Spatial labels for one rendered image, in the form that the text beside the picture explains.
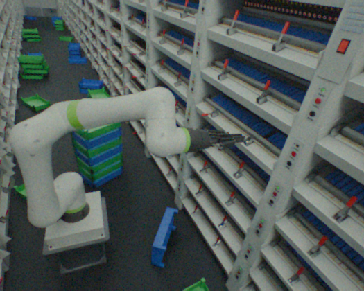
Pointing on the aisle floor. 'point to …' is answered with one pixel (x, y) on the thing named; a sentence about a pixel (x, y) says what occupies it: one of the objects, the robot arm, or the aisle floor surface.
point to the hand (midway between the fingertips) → (236, 138)
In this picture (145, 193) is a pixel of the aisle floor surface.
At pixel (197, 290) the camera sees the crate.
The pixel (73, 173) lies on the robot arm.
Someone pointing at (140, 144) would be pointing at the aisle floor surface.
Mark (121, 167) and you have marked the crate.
